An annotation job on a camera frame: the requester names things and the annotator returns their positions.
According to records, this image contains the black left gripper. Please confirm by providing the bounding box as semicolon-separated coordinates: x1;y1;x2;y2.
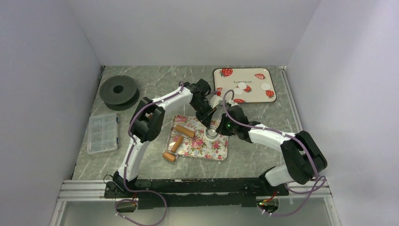
191;100;217;130

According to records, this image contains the floral print tray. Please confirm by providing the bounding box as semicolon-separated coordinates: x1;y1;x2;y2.
166;115;229;161

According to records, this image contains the wooden rolling pin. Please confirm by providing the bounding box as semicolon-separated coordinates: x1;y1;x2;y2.
162;124;195;162

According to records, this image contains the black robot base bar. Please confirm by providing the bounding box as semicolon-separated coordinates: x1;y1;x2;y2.
104;178;289;210

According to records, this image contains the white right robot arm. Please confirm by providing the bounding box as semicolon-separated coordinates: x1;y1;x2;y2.
216;105;327;195

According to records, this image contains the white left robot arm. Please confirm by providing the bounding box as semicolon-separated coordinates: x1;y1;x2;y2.
112;79;216;198

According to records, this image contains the round white wrapper left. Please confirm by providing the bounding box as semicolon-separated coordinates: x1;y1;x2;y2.
233;88;243;96

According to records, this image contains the round white wrapper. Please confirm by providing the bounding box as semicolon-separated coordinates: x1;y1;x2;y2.
237;82;247;90
261;83;271;90
233;88;243;96

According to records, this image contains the round white wrapper middle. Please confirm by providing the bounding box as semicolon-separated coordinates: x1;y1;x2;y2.
237;82;247;90

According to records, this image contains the strawberry print tray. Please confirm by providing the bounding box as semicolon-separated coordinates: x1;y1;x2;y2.
213;68;277;104

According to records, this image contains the round white wrapper right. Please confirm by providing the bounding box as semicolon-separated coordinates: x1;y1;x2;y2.
261;83;271;90

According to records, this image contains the black filament spool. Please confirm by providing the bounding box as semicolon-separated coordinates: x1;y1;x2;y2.
99;75;140;111

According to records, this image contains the clear plastic parts box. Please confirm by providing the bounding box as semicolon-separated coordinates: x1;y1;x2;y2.
87;113;119;154

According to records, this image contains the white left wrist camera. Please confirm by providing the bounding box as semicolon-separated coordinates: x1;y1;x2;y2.
209;92;223;108

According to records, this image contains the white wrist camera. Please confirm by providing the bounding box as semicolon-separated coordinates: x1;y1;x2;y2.
209;92;223;108
226;99;239;107

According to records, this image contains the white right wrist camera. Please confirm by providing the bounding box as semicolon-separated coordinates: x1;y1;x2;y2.
226;99;239;107

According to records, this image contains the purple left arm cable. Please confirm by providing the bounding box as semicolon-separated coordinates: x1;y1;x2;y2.
114;81;185;226

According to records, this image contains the aluminium frame rail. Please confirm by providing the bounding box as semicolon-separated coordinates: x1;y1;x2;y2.
57;180;106;202

